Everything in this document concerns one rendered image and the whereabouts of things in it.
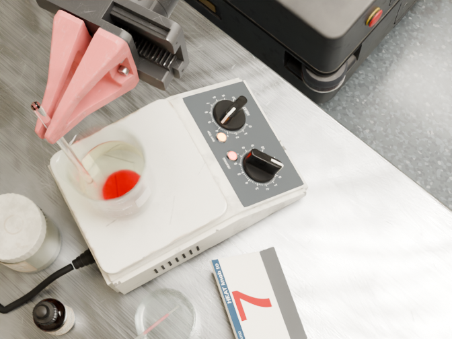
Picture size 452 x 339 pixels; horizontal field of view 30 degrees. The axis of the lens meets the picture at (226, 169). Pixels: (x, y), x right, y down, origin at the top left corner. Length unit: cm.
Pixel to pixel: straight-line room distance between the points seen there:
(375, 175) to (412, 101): 85
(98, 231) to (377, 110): 100
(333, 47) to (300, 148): 52
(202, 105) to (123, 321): 21
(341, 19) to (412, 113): 40
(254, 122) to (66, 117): 27
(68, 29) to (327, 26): 79
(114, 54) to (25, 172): 32
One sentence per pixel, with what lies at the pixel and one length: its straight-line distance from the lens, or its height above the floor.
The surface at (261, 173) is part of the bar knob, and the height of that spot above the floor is 80.
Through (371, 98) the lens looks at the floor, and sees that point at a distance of 165.
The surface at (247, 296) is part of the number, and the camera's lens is 76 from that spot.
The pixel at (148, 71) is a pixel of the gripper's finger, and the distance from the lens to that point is 58.
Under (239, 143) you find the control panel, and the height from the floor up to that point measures 80.
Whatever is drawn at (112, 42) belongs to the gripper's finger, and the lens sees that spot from 54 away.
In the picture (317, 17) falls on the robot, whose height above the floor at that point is 36.
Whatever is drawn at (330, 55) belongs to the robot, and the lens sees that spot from 135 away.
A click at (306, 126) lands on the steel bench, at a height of 75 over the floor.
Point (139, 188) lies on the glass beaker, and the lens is 66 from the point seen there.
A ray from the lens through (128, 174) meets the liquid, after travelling 68.
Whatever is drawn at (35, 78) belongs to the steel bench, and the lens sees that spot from 87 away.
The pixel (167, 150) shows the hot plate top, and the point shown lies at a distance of 73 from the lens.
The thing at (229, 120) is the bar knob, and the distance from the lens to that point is 76.
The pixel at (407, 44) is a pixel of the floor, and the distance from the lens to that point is 170.
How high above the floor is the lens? 153
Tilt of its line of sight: 74 degrees down
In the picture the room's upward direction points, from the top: 8 degrees counter-clockwise
